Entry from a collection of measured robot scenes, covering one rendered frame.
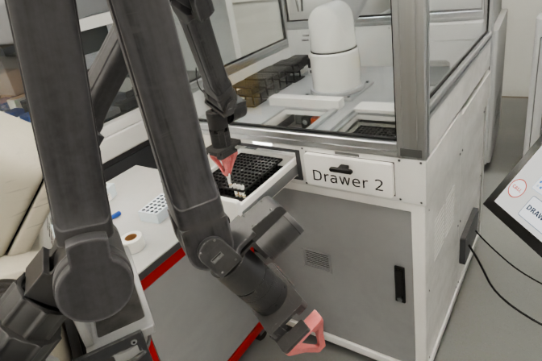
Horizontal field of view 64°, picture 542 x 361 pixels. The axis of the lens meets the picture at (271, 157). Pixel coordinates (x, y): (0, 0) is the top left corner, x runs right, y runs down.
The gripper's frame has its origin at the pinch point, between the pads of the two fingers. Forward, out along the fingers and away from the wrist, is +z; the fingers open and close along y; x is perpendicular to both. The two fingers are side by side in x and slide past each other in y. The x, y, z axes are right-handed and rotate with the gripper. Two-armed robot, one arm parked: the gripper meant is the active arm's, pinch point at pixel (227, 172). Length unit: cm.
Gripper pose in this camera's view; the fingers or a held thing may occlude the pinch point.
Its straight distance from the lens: 131.3
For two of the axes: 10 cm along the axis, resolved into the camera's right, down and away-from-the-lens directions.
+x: 8.0, 1.5, -5.8
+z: 1.3, 9.0, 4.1
